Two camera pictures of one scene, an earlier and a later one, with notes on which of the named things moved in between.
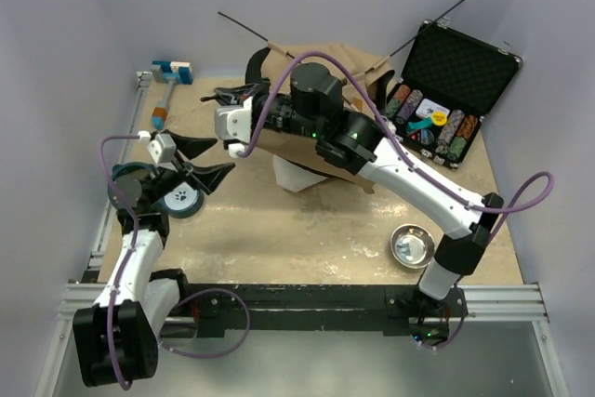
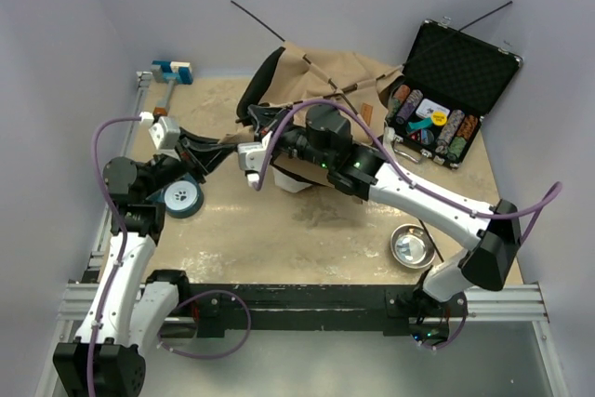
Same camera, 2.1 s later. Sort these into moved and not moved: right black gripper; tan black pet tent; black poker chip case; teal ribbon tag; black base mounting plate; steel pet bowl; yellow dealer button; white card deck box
Moved: right black gripper; tan black pet tent
Not moved: white card deck box; teal ribbon tag; black poker chip case; black base mounting plate; yellow dealer button; steel pet bowl
